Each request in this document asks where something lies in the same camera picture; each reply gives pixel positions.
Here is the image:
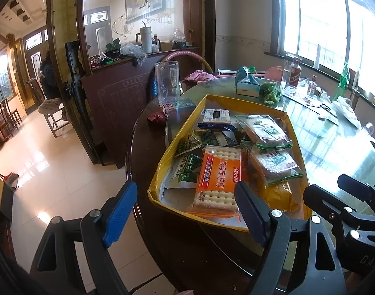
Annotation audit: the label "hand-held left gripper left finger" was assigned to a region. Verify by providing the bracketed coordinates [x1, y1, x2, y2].
[29, 181, 138, 295]

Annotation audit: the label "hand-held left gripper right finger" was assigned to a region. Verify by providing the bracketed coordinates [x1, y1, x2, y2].
[233, 181, 348, 295]

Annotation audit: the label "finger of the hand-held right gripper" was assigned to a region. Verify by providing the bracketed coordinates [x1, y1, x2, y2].
[337, 174, 375, 216]
[302, 184, 364, 248]

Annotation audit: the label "yellow cardboard box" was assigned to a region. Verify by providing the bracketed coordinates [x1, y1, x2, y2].
[147, 94, 313, 233]

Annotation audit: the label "yellow snack packet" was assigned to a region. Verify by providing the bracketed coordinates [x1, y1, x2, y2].
[257, 179, 300, 212]

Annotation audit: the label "orange cracker packet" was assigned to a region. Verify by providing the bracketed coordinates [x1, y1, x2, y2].
[185, 144, 250, 218]

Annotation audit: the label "cracker packet with green label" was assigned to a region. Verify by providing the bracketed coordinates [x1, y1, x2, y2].
[247, 147, 304, 185]
[234, 114, 293, 148]

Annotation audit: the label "glass table turntable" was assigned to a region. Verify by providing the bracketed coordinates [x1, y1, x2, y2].
[164, 76, 375, 252]

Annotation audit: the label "green and white snack packet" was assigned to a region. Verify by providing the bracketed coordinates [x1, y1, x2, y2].
[162, 154, 204, 189]

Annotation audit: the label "pile of small snack packets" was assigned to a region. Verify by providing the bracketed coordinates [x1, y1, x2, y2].
[205, 128, 247, 147]

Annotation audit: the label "white plastic bag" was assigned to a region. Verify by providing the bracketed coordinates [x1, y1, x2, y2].
[331, 96, 363, 129]

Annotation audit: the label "dark blue snack packet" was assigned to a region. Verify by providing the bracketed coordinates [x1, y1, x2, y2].
[196, 122, 239, 132]

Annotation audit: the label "dark green pea packet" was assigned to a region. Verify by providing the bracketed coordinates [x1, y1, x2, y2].
[174, 130, 204, 156]

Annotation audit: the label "red crumpled wrapper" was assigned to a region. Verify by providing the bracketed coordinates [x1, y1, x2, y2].
[147, 112, 167, 125]

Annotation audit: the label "printed paper sheets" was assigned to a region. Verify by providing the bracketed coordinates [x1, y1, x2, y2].
[282, 84, 340, 127]

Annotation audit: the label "blue and white cracker packet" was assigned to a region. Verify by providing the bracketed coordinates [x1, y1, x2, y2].
[202, 108, 232, 125]

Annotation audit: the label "dark wooden cabinet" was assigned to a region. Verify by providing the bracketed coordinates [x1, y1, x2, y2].
[81, 47, 201, 170]

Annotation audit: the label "red dustpan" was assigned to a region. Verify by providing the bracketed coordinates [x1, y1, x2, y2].
[1, 173, 20, 192]

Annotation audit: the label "green plastic bottle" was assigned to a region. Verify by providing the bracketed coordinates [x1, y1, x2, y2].
[337, 61, 350, 90]

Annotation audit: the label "small clear bottle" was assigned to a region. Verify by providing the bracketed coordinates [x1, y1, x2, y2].
[306, 74, 318, 95]

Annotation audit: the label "green fluffy cloth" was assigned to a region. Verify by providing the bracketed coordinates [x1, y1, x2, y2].
[259, 81, 284, 105]

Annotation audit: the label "wooden chair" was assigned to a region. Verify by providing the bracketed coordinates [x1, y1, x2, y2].
[26, 78, 70, 138]

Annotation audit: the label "teal tissue box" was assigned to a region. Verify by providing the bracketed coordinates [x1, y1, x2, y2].
[234, 66, 262, 97]

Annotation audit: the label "green printed card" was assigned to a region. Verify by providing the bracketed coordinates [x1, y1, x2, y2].
[174, 98, 197, 110]

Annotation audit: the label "clear bottle with red label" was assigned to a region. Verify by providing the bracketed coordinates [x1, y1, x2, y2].
[288, 57, 303, 88]

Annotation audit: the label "black stand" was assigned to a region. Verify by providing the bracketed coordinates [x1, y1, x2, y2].
[64, 41, 95, 130]

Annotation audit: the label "clear glass mug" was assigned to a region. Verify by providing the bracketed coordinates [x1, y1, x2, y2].
[154, 61, 181, 105]

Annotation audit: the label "tall clear glass bottle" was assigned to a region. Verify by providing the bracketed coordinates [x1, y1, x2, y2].
[279, 53, 294, 92]

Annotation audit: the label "red table tennis paddle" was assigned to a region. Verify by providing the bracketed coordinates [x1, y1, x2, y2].
[264, 66, 285, 82]

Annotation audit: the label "dark wooden dining chairs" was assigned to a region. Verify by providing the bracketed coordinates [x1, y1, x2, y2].
[0, 98, 23, 158]

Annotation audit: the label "pink cloth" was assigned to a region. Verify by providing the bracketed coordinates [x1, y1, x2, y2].
[184, 69, 218, 82]

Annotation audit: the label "grey plastic bag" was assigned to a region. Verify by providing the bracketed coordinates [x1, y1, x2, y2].
[119, 42, 149, 67]

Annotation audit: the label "pink and yellow hula hoop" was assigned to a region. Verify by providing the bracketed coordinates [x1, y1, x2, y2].
[150, 51, 214, 96]

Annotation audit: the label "large window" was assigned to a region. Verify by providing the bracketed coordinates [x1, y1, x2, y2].
[270, 0, 375, 99]

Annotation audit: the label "white tumbler with straw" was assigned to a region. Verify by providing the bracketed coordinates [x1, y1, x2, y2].
[135, 21, 153, 54]

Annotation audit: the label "wooden partition frame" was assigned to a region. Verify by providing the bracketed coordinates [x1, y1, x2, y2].
[45, 0, 106, 165]

